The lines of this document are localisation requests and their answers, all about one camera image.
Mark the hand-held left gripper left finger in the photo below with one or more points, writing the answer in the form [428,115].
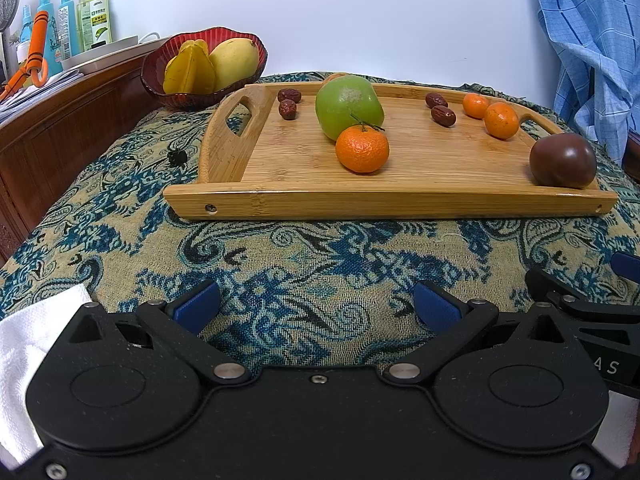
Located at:
[197,306]

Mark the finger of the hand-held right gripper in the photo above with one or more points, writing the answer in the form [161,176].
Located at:
[627,265]
[565,300]

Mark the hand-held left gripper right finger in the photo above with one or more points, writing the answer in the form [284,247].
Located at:
[435,308]

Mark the dark purple round fruit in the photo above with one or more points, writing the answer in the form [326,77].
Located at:
[562,160]

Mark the wooden bamboo tray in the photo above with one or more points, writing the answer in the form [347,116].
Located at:
[425,165]

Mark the tangerine with green stem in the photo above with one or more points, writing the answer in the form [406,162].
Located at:
[362,152]

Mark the small tangerine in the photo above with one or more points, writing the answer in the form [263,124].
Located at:
[501,121]
[475,106]

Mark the red date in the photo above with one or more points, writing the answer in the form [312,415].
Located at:
[287,110]
[435,100]
[443,116]
[289,95]

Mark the green apple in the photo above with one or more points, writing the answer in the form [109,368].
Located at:
[345,105]

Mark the large orange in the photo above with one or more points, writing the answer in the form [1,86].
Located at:
[332,78]

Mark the blue paisley patterned blanket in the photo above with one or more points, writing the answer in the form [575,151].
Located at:
[150,240]

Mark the dark wooden chair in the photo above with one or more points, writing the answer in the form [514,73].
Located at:
[634,160]

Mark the small black clip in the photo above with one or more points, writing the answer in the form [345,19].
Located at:
[178,157]

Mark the red glass fruit bowl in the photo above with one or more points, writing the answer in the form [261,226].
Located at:
[155,85]

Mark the brown wooden cabinet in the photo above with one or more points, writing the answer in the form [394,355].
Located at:
[60,125]

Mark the blue checked cloth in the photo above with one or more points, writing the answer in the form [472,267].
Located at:
[590,35]

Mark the yellow starfruit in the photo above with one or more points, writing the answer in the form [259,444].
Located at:
[190,70]

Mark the yellow mango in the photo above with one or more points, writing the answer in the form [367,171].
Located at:
[232,62]

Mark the white plastic tray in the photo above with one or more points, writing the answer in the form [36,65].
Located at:
[100,57]

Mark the stack of papers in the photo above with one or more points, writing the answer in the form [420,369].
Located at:
[35,92]

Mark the light green spray bottle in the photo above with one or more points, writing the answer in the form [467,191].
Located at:
[83,27]

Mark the small white bottle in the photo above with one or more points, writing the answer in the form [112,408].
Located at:
[23,54]

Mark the green label spray bottle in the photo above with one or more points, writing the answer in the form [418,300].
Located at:
[100,15]

